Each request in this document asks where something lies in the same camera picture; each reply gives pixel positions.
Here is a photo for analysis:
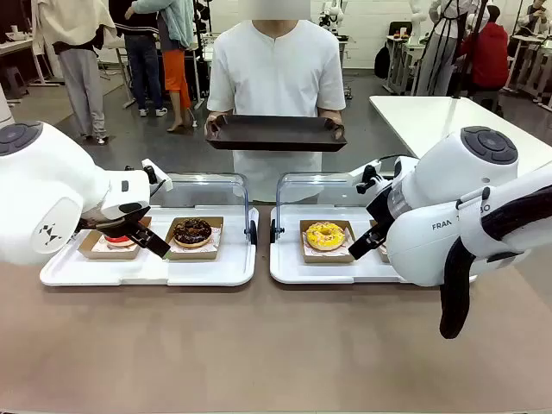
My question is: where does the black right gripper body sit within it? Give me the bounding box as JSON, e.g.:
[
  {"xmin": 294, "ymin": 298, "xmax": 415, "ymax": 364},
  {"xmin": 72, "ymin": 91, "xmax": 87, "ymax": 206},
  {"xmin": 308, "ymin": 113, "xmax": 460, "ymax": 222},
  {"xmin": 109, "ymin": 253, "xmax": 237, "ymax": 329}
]
[{"xmin": 365, "ymin": 185, "xmax": 396, "ymax": 230}]

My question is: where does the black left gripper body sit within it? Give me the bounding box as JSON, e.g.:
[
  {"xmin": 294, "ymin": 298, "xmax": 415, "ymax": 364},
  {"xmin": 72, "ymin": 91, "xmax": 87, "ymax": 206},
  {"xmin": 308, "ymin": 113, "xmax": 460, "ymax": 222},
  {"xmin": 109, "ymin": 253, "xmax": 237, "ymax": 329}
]
[{"xmin": 78, "ymin": 205, "xmax": 153, "ymax": 236}]

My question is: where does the red glazed donut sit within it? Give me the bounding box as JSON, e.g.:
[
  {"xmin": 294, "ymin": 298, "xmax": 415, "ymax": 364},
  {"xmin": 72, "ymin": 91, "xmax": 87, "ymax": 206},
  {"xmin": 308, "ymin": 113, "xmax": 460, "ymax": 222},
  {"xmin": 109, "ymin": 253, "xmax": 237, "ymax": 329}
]
[{"xmin": 100, "ymin": 231, "xmax": 140, "ymax": 250}]

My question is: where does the cardboard box of chocolate donut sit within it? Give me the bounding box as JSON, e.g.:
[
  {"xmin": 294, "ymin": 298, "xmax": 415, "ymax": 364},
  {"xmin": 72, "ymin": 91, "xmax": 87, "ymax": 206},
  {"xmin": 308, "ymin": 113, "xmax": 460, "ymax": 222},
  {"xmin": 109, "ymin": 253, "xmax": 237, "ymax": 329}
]
[{"xmin": 161, "ymin": 216, "xmax": 225, "ymax": 261}]

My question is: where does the cardboard box of red donut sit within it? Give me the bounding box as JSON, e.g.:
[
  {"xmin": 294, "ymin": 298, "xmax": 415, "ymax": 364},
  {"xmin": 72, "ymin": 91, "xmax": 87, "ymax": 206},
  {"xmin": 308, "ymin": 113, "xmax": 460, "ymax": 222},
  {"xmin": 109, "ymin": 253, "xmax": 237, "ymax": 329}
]
[{"xmin": 77, "ymin": 216, "xmax": 153, "ymax": 261}]

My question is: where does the chocolate glazed donut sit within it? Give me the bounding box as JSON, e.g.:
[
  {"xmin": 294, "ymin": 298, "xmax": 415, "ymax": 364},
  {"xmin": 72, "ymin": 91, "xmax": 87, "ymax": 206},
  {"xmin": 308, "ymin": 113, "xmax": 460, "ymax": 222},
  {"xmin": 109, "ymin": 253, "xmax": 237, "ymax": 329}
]
[{"xmin": 172, "ymin": 217, "xmax": 214, "ymax": 249}]

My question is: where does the dark brown serving tray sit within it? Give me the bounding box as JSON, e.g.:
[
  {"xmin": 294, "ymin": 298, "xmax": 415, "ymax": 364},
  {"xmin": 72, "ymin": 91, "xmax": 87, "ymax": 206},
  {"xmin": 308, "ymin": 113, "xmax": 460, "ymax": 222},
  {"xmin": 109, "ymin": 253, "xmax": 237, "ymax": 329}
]
[{"xmin": 204, "ymin": 113, "xmax": 348, "ymax": 154}]

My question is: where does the sprinkled chocolate donut in box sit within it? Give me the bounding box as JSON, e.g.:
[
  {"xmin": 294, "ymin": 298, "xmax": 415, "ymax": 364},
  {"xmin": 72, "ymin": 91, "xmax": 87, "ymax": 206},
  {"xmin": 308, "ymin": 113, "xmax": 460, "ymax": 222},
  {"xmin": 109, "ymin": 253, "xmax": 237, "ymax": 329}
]
[{"xmin": 368, "ymin": 219, "xmax": 392, "ymax": 263}]

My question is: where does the cardboard box of yellow donut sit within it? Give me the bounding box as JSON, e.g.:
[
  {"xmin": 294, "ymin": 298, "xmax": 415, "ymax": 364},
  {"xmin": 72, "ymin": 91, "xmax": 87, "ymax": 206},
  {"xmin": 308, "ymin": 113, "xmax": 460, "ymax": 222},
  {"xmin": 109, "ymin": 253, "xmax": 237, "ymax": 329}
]
[{"xmin": 298, "ymin": 219, "xmax": 359, "ymax": 265}]

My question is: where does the yellow sprinkled donut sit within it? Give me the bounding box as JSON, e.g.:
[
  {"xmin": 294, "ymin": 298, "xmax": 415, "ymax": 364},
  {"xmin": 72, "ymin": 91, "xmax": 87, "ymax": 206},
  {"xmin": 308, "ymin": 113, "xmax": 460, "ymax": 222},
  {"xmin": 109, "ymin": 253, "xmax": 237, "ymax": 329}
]
[{"xmin": 304, "ymin": 221, "xmax": 347, "ymax": 253}]

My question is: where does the person in white shirt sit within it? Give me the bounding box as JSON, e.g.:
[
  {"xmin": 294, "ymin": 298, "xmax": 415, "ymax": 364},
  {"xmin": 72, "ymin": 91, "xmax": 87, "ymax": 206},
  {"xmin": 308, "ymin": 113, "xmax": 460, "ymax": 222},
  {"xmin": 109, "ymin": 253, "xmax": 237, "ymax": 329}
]
[{"xmin": 206, "ymin": 7, "xmax": 348, "ymax": 204}]

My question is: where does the person's left hand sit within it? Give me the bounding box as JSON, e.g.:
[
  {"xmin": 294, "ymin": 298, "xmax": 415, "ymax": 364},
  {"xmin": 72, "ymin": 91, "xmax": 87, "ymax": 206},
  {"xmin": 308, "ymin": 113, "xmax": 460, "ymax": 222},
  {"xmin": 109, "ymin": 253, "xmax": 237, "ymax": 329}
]
[{"xmin": 322, "ymin": 110, "xmax": 347, "ymax": 140}]

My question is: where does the person's right hand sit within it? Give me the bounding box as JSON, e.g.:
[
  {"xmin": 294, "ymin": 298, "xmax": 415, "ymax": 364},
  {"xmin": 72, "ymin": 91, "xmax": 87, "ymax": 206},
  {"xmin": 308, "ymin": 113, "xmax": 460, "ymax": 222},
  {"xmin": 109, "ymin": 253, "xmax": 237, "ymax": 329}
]
[{"xmin": 205, "ymin": 111, "xmax": 226, "ymax": 135}]

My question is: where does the white display tray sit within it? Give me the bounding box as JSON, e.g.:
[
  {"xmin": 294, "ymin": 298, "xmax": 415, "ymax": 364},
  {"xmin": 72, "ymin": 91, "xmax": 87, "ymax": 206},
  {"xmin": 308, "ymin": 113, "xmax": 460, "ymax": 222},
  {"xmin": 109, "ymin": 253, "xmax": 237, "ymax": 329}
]
[
  {"xmin": 39, "ymin": 204, "xmax": 260, "ymax": 288},
  {"xmin": 269, "ymin": 204, "xmax": 417, "ymax": 285}
]

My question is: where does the clear hinged display lid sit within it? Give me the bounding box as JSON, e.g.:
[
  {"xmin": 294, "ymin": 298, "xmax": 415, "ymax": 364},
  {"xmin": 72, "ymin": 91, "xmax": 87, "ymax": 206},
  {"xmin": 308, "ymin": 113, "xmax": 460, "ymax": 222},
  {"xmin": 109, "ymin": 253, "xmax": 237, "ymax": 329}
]
[
  {"xmin": 270, "ymin": 172, "xmax": 376, "ymax": 245},
  {"xmin": 165, "ymin": 172, "xmax": 259, "ymax": 248}
]

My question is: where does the white side table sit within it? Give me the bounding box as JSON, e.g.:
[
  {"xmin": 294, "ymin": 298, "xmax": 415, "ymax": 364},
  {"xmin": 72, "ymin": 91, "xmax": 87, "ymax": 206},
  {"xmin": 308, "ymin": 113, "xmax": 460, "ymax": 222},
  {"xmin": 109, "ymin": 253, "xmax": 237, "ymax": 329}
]
[{"xmin": 368, "ymin": 95, "xmax": 552, "ymax": 173}]

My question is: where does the bystander in dark jeans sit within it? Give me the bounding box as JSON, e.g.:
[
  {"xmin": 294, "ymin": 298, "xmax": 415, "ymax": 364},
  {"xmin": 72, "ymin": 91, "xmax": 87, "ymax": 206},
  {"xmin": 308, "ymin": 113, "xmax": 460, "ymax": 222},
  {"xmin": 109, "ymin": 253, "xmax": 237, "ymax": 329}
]
[{"xmin": 109, "ymin": 0, "xmax": 170, "ymax": 118}]

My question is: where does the bystander in orange skirt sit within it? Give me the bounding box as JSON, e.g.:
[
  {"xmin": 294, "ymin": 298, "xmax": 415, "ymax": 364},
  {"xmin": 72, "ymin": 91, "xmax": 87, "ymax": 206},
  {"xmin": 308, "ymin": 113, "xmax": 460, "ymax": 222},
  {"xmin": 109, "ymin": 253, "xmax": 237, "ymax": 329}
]
[{"xmin": 130, "ymin": 0, "xmax": 198, "ymax": 134}]

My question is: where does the bystander in black apron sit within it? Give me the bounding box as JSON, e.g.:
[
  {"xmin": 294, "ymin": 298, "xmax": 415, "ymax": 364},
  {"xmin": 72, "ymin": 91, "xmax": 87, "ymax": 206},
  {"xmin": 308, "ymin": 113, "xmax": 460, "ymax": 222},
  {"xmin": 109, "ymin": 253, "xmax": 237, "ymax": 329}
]
[{"xmin": 415, "ymin": 0, "xmax": 492, "ymax": 97}]

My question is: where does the bystander in beige cloak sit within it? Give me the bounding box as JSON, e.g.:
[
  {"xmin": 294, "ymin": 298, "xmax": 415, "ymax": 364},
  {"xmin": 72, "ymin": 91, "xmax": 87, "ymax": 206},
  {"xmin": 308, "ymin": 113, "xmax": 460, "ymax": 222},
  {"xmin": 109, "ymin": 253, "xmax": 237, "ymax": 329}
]
[{"xmin": 31, "ymin": 0, "xmax": 118, "ymax": 147}]

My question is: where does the grey plastic stool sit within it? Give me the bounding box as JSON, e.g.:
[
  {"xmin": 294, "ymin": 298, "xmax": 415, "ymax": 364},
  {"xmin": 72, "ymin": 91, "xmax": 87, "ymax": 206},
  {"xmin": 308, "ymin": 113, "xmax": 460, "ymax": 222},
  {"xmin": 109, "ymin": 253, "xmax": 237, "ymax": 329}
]
[{"xmin": 0, "ymin": 66, "xmax": 30, "ymax": 99}]

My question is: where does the bystander in red sweater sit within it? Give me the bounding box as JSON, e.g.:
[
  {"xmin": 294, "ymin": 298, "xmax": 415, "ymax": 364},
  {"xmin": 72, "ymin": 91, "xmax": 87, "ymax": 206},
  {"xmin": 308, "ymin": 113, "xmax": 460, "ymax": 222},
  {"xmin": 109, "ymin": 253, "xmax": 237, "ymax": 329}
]
[{"xmin": 455, "ymin": 4, "xmax": 511, "ymax": 92}]

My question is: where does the small white background robot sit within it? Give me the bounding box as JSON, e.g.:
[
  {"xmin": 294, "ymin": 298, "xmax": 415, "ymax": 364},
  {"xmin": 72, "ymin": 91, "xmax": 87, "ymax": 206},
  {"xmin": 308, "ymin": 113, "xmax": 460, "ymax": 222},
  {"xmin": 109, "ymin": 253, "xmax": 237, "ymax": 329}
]
[{"xmin": 318, "ymin": 0, "xmax": 346, "ymax": 31}]

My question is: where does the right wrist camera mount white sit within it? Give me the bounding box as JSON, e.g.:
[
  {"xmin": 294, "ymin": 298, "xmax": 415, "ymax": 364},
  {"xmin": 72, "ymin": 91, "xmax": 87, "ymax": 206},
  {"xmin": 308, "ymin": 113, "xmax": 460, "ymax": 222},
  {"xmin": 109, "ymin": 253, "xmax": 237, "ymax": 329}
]
[{"xmin": 348, "ymin": 160, "xmax": 396, "ymax": 196}]

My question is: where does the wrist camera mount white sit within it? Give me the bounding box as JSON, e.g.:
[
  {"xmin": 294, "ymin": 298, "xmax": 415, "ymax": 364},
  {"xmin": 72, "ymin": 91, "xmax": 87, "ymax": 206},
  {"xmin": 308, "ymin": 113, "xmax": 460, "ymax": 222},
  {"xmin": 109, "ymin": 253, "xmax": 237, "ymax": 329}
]
[
  {"xmin": 348, "ymin": 160, "xmax": 396, "ymax": 196},
  {"xmin": 141, "ymin": 158, "xmax": 174, "ymax": 194}
]

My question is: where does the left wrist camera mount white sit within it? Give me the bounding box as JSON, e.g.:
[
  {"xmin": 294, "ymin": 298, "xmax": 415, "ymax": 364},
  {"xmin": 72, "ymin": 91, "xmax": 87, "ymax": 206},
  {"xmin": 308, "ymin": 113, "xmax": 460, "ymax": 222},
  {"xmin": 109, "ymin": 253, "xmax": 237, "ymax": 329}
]
[{"xmin": 141, "ymin": 158, "xmax": 174, "ymax": 194}]

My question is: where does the black cable sleeve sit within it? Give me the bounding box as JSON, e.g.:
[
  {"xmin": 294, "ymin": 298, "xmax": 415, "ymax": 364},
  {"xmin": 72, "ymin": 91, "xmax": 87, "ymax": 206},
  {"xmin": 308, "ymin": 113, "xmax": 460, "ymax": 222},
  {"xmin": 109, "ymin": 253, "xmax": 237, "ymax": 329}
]
[{"xmin": 438, "ymin": 183, "xmax": 552, "ymax": 340}]

